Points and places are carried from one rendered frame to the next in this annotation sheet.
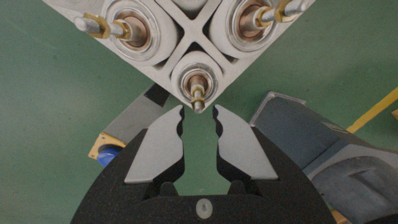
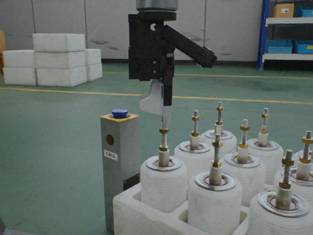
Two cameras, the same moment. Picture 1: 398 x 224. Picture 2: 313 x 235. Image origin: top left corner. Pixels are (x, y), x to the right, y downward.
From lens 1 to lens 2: 0.56 m
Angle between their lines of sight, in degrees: 79
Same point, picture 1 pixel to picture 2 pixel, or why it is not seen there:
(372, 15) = not seen: outside the picture
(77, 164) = (33, 148)
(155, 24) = (200, 151)
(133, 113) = (136, 145)
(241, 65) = (178, 223)
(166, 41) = (192, 156)
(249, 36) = (206, 181)
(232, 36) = (203, 173)
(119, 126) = (136, 127)
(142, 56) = (181, 147)
